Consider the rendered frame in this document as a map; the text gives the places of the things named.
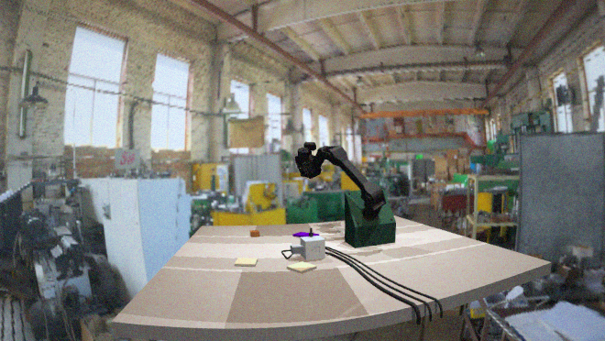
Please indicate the black cables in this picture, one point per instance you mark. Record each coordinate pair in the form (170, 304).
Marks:
(299, 249)

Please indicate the purple rectangular block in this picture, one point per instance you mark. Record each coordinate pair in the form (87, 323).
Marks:
(303, 234)

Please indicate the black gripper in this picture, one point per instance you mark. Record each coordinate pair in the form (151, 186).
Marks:
(311, 146)

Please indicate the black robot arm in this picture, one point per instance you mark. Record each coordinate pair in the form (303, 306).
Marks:
(371, 193)

